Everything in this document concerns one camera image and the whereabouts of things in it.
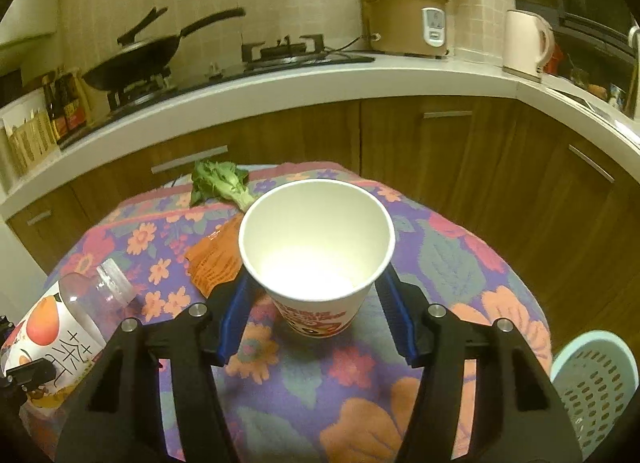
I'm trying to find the cream electric kettle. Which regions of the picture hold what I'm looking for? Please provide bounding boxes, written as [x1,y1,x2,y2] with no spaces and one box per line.
[501,9,556,83]

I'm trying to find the floral tablecloth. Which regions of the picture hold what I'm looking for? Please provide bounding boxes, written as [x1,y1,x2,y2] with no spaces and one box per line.
[20,162,553,463]

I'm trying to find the black gas stove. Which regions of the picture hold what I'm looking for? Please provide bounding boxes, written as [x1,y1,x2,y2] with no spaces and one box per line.
[57,34,376,149]

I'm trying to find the teal plastic basket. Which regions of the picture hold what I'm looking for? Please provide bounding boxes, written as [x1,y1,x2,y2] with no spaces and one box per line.
[550,330,626,463]

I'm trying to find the clear storage box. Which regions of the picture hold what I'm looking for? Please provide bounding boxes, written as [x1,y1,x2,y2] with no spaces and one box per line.
[0,103,61,194]

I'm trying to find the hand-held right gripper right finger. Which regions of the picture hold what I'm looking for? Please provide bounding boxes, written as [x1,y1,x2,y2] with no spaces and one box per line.
[375,268,583,463]

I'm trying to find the black wok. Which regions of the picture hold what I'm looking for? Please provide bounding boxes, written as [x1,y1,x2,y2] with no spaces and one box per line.
[81,6,246,92]

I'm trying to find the white paper cup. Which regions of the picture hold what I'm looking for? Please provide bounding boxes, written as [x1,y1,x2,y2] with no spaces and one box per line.
[238,179,397,339]

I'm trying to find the wooden base cabinets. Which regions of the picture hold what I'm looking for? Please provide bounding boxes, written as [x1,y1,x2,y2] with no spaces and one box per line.
[7,96,640,344]

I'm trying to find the brown rice cooker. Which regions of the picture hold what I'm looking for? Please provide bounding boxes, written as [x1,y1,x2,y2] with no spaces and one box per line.
[362,0,449,59]

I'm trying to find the orange snack bag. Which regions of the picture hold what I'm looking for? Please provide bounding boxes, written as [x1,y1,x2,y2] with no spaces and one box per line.
[184,218,251,299]

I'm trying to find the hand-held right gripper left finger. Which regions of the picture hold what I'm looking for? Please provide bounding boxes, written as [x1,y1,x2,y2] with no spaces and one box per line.
[55,270,256,463]

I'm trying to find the dark sauce bottle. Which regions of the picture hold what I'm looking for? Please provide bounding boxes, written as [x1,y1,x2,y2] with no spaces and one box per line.
[42,74,68,142]
[62,72,86,132]

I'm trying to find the clear bottle with orange label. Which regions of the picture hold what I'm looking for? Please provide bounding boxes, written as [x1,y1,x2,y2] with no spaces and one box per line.
[0,259,138,406]

